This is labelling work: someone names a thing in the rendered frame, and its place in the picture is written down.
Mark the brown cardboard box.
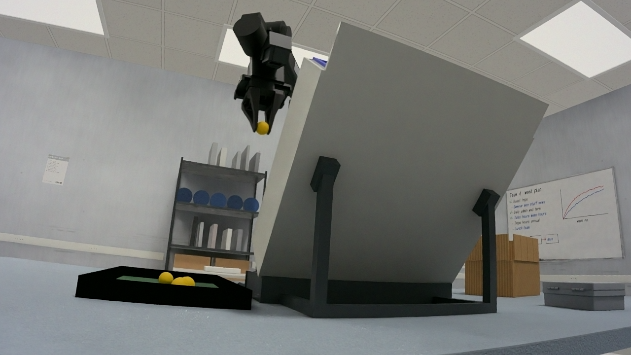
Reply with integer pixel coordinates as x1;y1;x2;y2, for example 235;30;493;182
465;234;540;298

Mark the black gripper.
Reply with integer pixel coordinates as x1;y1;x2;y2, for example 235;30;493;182
234;74;292;135

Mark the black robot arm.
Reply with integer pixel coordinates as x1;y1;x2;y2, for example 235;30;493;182
233;12;300;91

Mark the grey hinged case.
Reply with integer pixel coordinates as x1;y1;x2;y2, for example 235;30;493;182
542;281;626;311

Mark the blue square frame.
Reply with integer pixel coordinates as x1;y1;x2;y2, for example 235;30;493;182
313;57;327;67

